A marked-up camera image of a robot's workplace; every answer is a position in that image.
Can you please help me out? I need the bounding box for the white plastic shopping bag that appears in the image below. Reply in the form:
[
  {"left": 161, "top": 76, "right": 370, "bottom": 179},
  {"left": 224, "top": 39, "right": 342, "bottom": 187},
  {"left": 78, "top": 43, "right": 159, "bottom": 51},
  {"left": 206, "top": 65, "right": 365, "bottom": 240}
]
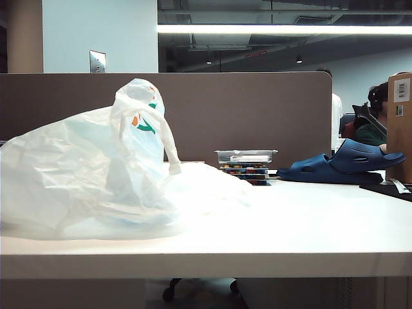
[{"left": 0, "top": 77, "right": 255, "bottom": 241}]

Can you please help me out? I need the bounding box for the clear plastic case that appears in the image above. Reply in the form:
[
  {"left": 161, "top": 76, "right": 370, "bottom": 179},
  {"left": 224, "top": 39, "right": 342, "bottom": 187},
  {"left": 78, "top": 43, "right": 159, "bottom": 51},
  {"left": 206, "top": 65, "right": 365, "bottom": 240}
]
[{"left": 213, "top": 149, "right": 279, "bottom": 165}]

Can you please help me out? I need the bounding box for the brown desk partition panel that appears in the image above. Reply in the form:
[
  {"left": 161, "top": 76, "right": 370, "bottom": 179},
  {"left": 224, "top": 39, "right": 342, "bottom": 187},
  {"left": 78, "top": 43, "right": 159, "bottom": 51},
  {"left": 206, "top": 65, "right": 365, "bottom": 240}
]
[{"left": 0, "top": 71, "right": 333, "bottom": 162}]

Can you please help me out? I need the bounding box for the blue foam slipper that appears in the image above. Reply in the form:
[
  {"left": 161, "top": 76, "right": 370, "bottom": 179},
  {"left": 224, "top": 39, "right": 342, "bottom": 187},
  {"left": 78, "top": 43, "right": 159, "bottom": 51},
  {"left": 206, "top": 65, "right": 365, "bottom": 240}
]
[
  {"left": 331, "top": 138, "right": 407, "bottom": 174},
  {"left": 276, "top": 153, "right": 384, "bottom": 185}
]

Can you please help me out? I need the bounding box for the standing person white shirt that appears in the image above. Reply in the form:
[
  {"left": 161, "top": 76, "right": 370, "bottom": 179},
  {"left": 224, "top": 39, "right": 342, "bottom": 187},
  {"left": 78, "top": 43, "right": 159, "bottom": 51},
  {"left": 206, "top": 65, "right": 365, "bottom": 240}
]
[{"left": 317, "top": 68, "right": 344, "bottom": 151}]

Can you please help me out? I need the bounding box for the ceiling light strip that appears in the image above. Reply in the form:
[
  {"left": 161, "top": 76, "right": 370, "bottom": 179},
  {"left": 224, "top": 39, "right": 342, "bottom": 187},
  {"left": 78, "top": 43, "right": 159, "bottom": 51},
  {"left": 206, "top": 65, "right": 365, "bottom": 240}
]
[{"left": 156, "top": 24, "right": 412, "bottom": 34}]

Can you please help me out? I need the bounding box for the red office chair back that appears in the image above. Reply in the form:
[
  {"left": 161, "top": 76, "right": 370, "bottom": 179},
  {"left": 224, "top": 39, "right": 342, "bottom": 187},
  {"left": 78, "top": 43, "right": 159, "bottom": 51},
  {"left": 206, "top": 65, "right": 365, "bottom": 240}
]
[{"left": 341, "top": 121, "right": 357, "bottom": 139}]

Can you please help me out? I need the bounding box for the black office chair headrest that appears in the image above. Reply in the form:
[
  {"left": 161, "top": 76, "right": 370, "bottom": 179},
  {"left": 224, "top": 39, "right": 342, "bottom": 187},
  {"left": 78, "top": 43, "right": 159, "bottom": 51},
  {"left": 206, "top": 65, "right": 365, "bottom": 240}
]
[{"left": 351, "top": 102, "right": 388, "bottom": 136}]

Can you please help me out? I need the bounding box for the black desk mat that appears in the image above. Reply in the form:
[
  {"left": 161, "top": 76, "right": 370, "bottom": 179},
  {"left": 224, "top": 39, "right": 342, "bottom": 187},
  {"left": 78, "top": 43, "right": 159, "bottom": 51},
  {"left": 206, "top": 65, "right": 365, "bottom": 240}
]
[{"left": 359, "top": 180, "right": 412, "bottom": 203}]

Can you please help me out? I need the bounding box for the seated person green shirt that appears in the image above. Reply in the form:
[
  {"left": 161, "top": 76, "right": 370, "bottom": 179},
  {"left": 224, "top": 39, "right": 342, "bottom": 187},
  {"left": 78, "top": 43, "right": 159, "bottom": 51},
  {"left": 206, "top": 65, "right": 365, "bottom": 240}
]
[{"left": 355, "top": 82, "right": 389, "bottom": 147}]

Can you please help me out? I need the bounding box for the brown cardboard box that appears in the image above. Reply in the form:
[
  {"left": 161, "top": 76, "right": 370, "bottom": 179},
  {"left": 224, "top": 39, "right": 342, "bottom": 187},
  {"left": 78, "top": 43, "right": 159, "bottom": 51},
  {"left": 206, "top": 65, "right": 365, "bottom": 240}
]
[{"left": 386, "top": 71, "right": 412, "bottom": 183}]

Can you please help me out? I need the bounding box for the white paper strip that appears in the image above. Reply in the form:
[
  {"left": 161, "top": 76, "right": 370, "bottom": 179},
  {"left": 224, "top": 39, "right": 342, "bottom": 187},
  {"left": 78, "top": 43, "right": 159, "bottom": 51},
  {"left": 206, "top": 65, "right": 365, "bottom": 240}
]
[{"left": 389, "top": 177, "right": 412, "bottom": 194}]

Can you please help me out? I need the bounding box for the metal wall switch plate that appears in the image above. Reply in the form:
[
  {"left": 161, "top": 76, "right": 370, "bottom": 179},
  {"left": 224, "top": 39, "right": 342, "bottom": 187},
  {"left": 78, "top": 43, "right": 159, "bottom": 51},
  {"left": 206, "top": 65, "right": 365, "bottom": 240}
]
[{"left": 89, "top": 50, "right": 108, "bottom": 73}]

